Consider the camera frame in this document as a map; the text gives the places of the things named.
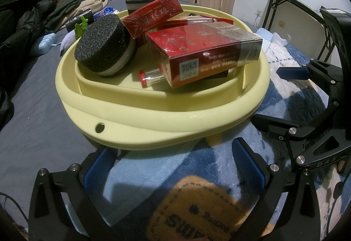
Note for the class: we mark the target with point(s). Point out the blue plastic bag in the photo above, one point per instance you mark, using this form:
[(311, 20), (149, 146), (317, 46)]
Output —
[(107, 11)]

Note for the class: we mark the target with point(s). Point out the black grey foam puck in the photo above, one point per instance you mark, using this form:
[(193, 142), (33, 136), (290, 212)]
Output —
[(141, 0), (102, 43)]

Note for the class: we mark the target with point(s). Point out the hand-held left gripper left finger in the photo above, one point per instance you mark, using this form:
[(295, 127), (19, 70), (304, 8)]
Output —
[(99, 167)]

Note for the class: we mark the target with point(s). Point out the light blue cloth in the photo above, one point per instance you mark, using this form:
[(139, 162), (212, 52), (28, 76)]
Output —
[(272, 36)]

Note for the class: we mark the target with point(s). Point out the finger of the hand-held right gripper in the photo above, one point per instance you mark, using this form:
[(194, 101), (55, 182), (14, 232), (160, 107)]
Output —
[(292, 73), (271, 127)]

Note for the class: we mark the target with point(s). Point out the yellow wall socket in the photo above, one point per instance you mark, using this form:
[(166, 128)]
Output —
[(282, 24)]

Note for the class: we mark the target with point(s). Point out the green plastic clip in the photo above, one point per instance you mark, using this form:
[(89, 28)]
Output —
[(82, 26)]

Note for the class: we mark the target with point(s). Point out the beige garment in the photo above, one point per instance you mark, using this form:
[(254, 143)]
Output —
[(94, 0)]

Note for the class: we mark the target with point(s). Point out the clear tube red cap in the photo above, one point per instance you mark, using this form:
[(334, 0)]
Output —
[(201, 20), (151, 77)]

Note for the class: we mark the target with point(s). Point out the red silver carton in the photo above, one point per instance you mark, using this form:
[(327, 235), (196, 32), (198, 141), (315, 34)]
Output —
[(203, 48)]

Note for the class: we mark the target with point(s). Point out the blue white checked blanket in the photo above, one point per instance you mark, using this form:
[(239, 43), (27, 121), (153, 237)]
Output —
[(288, 98)]

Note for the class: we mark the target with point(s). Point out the small black packet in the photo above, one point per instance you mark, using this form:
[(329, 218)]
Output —
[(71, 22)]

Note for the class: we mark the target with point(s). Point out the light blue case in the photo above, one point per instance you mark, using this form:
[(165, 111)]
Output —
[(44, 44)]

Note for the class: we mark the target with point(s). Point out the black jacket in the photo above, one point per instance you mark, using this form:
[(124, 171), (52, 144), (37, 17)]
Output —
[(19, 27)]

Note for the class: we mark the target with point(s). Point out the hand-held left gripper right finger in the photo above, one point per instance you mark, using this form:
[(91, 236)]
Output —
[(246, 164)]

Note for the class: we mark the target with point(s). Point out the dark green garment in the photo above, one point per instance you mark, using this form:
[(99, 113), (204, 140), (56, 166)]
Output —
[(64, 9)]

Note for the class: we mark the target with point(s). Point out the purple plush toy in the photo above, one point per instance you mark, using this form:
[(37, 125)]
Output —
[(67, 41)]

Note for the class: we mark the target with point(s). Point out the pale yellow plastic basin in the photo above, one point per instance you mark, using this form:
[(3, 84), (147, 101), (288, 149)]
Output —
[(164, 117)]

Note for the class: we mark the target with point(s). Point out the small red white box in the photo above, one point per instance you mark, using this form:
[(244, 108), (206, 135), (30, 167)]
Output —
[(152, 16)]

